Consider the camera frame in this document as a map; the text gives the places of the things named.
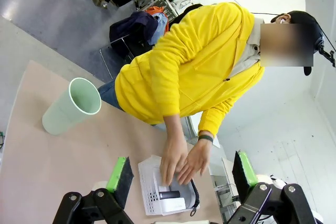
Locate green-padded left gripper left finger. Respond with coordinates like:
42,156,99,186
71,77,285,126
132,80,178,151
52,157,135,224

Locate green-padded left gripper right finger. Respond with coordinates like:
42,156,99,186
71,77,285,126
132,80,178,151
228,151,316,224

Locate black stapler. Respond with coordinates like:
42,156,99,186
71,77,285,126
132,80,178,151
159,190,181,200

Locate grey pouch with black zipper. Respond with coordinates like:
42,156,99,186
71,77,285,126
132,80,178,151
180,178,201,217

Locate person's bare right forearm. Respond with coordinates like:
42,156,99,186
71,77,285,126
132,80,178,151
162,114,185,146

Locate white perforated plastic basket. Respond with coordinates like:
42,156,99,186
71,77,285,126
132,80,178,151
138,155,200,216

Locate person's left hand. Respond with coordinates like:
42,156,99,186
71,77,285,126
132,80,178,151
176,141,213,186

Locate person's right hand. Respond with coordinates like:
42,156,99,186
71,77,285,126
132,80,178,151
159,140,188,186

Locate dark green wrist watch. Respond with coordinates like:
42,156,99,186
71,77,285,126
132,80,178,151
197,134,215,143

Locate pale green plastic cup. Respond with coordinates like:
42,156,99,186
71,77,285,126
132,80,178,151
41,77,102,136

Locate person's blue jeans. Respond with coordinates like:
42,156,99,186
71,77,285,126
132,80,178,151
97,78,124,112

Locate yellow zip hoodie torso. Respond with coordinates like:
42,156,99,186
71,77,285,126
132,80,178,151
114,2,266,138

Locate dark blue jacket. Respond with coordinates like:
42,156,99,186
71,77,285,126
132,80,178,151
109,11,160,58

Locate light blue garment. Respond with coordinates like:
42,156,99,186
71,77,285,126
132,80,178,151
148,13,169,46

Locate black cap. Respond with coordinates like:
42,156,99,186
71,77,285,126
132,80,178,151
270,10,326,77

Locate orange garment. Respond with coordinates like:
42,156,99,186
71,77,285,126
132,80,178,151
145,6,171,34

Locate metal frame chair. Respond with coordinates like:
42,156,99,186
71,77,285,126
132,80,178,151
99,34,138,81

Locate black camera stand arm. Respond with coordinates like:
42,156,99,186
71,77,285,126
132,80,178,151
313,24,336,69

